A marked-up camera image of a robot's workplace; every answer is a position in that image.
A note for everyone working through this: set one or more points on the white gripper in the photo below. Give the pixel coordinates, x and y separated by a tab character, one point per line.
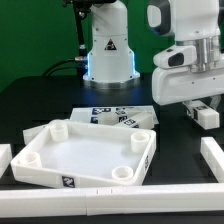
185	73

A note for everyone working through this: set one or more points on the white front fence rail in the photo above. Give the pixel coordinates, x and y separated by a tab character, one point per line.
112	200

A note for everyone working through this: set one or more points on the white fence block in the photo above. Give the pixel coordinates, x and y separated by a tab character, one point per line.
214	157
5	157

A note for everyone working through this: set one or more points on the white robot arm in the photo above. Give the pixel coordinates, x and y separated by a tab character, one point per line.
111	63

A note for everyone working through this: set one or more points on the white marker sheet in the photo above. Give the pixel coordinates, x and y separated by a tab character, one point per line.
90	114

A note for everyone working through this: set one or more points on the white right fence block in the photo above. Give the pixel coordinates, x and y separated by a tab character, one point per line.
214	157

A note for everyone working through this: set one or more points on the white desk top tray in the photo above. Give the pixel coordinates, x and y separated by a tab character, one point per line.
68	154

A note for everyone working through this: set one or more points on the white left fence block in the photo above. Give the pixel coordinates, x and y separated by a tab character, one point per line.
5	157

